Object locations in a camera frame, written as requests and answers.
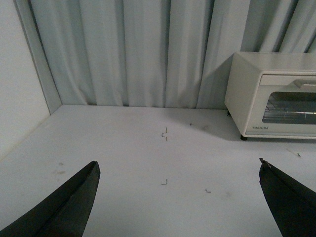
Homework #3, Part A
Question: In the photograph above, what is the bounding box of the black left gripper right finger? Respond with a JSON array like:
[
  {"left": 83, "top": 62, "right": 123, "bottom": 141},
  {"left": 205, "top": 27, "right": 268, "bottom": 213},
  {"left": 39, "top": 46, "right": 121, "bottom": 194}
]
[{"left": 259, "top": 158, "right": 316, "bottom": 237}]

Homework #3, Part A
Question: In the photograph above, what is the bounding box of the white Toshiba toaster oven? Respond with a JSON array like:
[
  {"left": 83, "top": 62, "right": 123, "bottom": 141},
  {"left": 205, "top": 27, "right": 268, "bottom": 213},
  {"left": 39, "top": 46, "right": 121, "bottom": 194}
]
[{"left": 225, "top": 52, "right": 316, "bottom": 140}]

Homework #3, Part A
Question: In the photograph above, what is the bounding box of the grey curtain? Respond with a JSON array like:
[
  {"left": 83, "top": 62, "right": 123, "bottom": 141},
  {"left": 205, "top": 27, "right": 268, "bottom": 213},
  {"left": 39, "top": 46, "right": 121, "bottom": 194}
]
[{"left": 12, "top": 0, "right": 316, "bottom": 117}]

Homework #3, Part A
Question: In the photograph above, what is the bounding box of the oven door with glass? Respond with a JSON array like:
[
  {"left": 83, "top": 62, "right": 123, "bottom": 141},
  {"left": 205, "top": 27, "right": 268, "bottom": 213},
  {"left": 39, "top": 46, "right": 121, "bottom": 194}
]
[{"left": 259, "top": 75, "right": 316, "bottom": 136}]

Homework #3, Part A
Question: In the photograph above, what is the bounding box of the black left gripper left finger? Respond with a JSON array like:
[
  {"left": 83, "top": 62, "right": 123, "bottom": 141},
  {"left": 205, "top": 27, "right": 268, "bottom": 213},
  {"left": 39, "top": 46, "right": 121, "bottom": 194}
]
[{"left": 0, "top": 161, "right": 100, "bottom": 237}]

